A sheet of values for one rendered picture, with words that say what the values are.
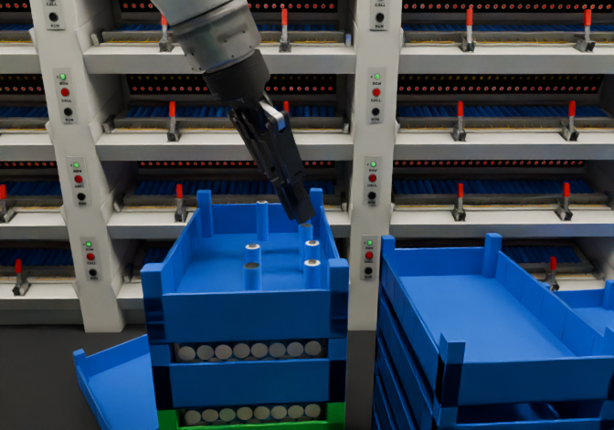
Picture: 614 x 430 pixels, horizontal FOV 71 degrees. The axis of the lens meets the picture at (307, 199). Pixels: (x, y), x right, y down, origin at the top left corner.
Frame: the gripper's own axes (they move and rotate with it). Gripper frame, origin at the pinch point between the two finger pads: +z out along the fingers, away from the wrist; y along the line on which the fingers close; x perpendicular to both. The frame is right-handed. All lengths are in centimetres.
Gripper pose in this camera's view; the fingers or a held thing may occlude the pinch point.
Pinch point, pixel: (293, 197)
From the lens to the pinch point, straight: 60.5
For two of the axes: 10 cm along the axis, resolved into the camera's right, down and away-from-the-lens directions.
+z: 3.6, 8.0, 4.8
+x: 7.6, -5.5, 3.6
